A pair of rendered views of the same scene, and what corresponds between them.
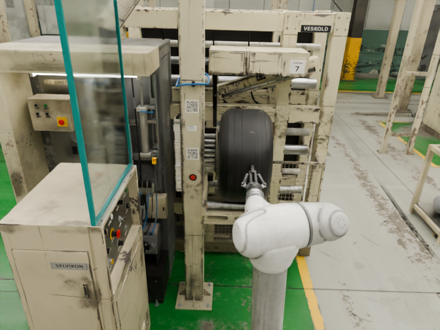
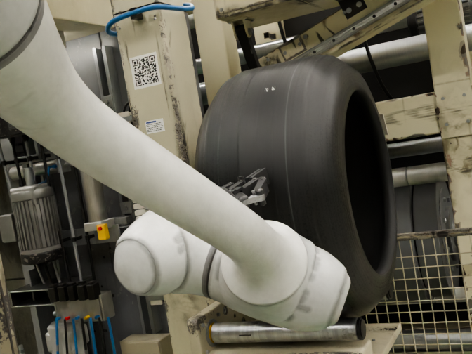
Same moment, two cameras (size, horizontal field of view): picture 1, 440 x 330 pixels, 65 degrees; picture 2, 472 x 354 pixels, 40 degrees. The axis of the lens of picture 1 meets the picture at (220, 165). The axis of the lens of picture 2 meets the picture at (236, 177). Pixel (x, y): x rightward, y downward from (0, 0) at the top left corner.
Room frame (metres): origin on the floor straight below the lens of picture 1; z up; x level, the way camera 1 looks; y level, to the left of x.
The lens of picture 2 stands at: (0.59, -0.62, 1.31)
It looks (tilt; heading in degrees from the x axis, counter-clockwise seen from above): 3 degrees down; 25
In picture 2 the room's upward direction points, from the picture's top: 10 degrees counter-clockwise
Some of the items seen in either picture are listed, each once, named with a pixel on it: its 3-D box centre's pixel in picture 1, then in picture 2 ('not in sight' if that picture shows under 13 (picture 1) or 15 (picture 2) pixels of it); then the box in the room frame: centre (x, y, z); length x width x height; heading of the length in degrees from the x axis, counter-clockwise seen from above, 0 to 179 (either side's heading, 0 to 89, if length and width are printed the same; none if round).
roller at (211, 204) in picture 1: (234, 205); (282, 331); (1.83, -0.09, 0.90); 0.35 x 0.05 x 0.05; 89
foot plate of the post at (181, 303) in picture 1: (194, 294); not in sight; (1.95, 0.16, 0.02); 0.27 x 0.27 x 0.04; 89
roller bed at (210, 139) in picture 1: (203, 149); not in sight; (2.35, 0.13, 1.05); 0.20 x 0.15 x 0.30; 89
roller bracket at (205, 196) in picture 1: (205, 193); (234, 313); (1.97, 0.09, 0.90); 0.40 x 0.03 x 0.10; 179
